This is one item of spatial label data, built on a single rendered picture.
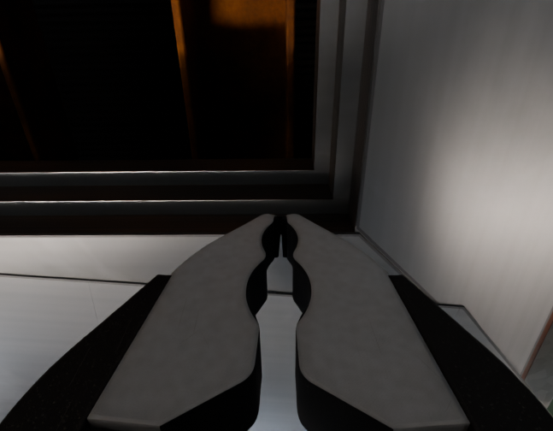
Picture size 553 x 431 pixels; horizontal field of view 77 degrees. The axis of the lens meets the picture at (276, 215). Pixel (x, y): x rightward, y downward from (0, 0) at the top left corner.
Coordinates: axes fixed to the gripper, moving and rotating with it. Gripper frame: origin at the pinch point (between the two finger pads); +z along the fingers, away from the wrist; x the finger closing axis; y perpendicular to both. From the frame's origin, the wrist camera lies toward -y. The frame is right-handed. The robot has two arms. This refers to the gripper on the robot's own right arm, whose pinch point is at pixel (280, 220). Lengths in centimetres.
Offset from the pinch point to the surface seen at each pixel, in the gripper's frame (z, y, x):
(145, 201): 2.4, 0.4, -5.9
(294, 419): 0.6, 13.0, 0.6
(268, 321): 0.6, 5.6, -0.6
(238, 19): 19.2, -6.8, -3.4
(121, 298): 0.7, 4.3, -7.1
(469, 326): 0.6, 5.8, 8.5
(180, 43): 14.8, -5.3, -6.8
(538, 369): 19.2, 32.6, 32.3
